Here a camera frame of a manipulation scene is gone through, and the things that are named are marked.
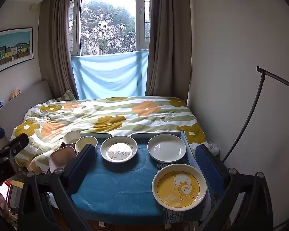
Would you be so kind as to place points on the brown curtain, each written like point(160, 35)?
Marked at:
point(55, 53)
point(168, 53)

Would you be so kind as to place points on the cream round bowl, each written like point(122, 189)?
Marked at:
point(85, 144)

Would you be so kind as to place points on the yellow bear plate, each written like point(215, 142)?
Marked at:
point(178, 187)

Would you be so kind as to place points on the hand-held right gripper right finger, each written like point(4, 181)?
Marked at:
point(209, 168)

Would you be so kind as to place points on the phone with red screen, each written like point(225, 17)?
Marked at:
point(5, 187)

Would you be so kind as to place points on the small plush toy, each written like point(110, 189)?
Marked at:
point(15, 93)

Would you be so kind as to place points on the window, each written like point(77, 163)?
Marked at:
point(108, 24)

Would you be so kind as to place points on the blue tablecloth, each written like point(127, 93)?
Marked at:
point(125, 182)

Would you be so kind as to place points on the plain white plate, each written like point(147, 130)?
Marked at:
point(166, 148)

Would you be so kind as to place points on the grey headboard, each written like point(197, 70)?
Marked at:
point(26, 96)

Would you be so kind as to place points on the pink heart-shaped bowl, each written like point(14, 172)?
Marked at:
point(62, 157)

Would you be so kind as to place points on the white patterned deep plate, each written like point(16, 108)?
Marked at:
point(118, 149)

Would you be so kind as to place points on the light blue cloth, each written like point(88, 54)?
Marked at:
point(108, 77)

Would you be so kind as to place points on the person's left hand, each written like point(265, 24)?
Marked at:
point(2, 204)

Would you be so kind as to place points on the white round bowl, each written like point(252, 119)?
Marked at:
point(71, 138)

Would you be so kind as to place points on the green patterned pillow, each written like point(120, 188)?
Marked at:
point(68, 95)

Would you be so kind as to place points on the framed houses picture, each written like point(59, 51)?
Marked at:
point(13, 48)

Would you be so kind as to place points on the crumpled white tissue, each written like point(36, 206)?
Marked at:
point(213, 148)

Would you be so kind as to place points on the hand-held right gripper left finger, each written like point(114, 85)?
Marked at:
point(84, 166)

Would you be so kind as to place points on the floral striped quilt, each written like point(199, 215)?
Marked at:
point(110, 120)

